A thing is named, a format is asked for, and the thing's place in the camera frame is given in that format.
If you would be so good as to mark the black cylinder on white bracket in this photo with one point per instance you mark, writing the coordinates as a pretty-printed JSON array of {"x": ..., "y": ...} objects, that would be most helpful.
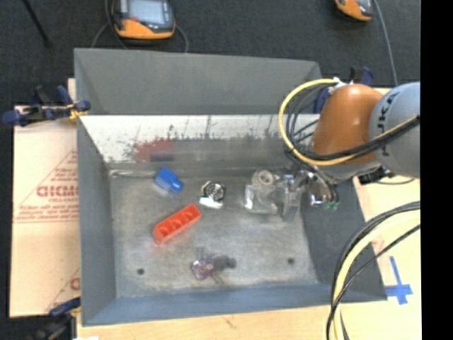
[{"x": 373, "y": 176}]

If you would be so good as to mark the blue and white plastic cap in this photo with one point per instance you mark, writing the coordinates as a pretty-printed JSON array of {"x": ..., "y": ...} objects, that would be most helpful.
[{"x": 169, "y": 181}]

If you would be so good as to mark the round metal and white gadget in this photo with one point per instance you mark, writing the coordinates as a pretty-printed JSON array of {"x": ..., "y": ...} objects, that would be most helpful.
[{"x": 213, "y": 192}]

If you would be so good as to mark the brown cardboard board, red print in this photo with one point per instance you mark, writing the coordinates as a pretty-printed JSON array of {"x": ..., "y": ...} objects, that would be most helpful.
[{"x": 42, "y": 225}]

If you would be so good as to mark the red flat block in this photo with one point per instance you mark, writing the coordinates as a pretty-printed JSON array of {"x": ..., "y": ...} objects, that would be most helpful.
[{"x": 177, "y": 223}]

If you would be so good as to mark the grey metal bin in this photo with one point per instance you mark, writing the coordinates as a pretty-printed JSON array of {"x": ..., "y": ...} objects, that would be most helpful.
[{"x": 198, "y": 83}]

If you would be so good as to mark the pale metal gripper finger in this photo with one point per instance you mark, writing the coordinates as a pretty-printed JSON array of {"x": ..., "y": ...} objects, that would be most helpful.
[
  {"x": 292, "y": 180},
  {"x": 291, "y": 205}
]

